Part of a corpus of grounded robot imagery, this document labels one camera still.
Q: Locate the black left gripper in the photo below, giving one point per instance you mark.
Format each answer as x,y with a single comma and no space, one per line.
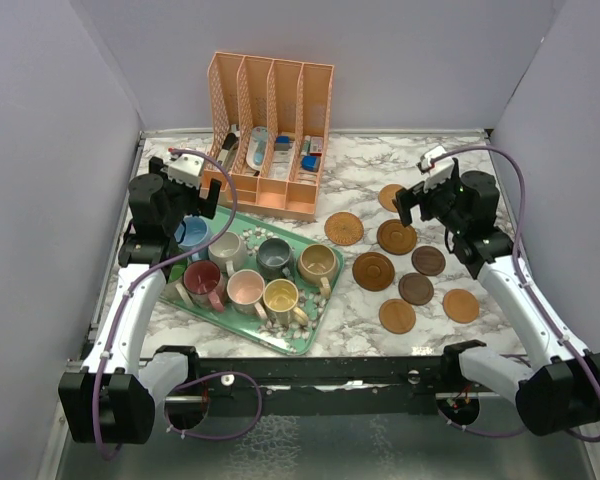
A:
205,206

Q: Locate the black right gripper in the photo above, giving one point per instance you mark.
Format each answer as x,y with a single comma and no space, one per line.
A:
419,196

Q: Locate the woven rattan coaster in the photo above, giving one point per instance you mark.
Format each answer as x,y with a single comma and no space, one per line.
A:
387,195
344,228

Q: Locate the brown wooden ringed coaster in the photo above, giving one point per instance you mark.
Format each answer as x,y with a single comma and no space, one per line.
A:
395,238

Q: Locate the dark walnut coaster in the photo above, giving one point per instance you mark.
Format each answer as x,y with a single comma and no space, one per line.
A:
416,289
428,260

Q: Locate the light orange wooden coaster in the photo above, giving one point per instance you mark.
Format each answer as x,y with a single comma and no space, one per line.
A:
397,316

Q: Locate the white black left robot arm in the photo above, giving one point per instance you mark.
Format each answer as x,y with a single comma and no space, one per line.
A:
112,398

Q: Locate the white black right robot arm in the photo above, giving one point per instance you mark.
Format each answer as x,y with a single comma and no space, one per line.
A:
559,389

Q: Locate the light blue mug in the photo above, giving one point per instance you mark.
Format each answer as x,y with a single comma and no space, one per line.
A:
192,232

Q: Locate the beige grey mug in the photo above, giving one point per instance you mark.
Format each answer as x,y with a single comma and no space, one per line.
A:
229,253

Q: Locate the black white stapler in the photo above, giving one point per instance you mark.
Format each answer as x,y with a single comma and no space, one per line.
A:
229,148

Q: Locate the blue correction tape package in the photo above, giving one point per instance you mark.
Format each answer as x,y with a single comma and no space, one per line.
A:
257,148

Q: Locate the green mug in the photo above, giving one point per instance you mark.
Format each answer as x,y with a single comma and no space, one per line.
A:
175,289

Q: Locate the maroon red mug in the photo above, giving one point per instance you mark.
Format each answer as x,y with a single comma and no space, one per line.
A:
206,285

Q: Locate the white packaged item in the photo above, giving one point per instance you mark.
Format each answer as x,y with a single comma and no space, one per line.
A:
282,156

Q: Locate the dark grey blue mug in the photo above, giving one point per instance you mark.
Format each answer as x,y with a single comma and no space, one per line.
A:
275,259

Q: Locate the pink mug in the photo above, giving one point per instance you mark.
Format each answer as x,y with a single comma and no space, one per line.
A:
245,290

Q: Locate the blue stamp box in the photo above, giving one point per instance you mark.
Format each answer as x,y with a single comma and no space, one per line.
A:
311,163

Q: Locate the red white small box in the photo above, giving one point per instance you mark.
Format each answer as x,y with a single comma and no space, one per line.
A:
312,146

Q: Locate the orange plastic desk organizer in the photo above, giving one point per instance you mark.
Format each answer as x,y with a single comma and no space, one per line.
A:
283,96

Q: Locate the tan brown mug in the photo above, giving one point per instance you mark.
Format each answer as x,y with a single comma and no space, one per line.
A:
317,266

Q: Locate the yellow mug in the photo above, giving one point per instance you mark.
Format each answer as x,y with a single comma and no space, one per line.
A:
281,299

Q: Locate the green floral tray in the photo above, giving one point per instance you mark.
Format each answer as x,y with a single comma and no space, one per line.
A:
288,337

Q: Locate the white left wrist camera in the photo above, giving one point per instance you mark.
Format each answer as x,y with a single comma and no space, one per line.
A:
186,169

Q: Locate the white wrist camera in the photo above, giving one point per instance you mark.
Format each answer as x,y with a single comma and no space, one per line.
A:
186,169
438,172

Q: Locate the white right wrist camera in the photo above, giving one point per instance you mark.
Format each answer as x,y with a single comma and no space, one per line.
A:
438,172

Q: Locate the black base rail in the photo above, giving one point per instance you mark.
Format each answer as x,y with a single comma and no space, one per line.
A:
314,386

